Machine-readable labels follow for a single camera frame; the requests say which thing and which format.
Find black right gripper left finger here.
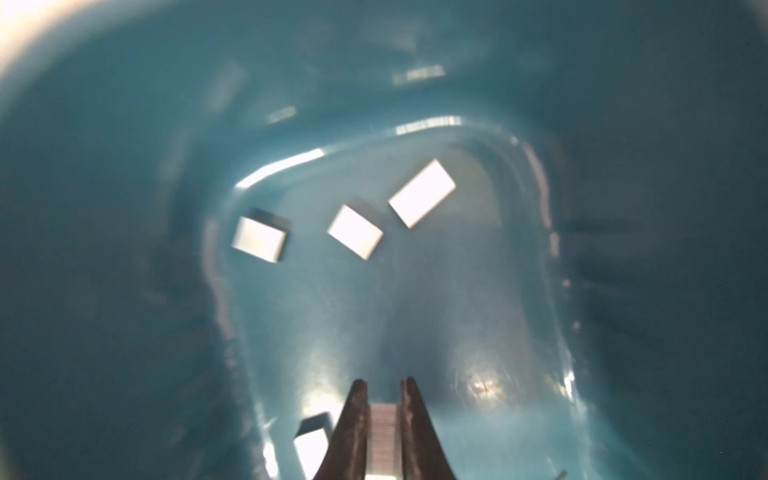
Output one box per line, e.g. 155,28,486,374
314,379,369,480

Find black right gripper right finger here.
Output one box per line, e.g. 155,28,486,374
400,377,456,480

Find silver staple strip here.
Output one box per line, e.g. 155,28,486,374
365,404,402,480
231,208,293,263
327,197,384,261
293,412,333,479
388,159,456,229

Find teal plastic tray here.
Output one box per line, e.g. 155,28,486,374
1,1,767,479

